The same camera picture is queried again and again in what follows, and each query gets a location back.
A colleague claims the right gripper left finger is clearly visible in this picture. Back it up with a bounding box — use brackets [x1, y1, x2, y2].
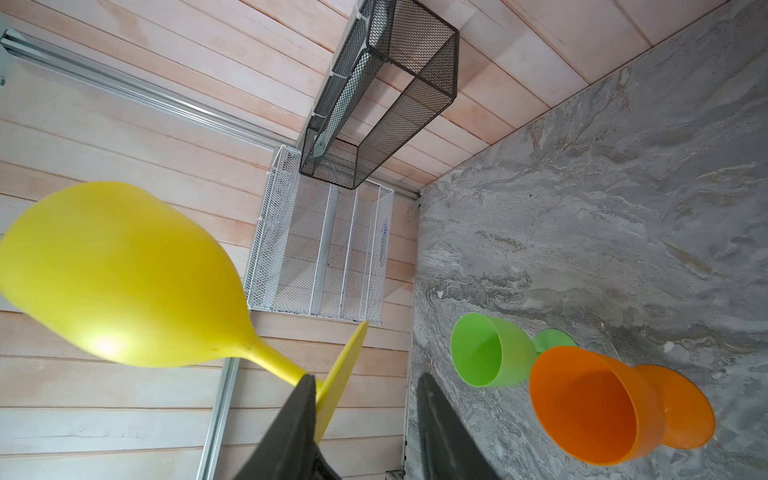
[234, 374, 340, 480]

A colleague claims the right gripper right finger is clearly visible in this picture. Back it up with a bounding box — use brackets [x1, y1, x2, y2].
[417, 373, 499, 480]

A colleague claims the green wine glass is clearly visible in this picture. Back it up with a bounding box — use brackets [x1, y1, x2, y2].
[450, 313, 577, 388]

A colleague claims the orange wine glass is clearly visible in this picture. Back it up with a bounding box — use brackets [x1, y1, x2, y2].
[529, 346, 716, 466]

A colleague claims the yellow wine glass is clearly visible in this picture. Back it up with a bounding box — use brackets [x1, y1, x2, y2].
[0, 181, 370, 445]

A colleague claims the white mesh shelf organizer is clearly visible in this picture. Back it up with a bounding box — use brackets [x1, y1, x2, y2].
[243, 145, 395, 325]

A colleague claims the black mesh wall basket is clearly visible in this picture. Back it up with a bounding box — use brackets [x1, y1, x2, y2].
[299, 1, 460, 189]

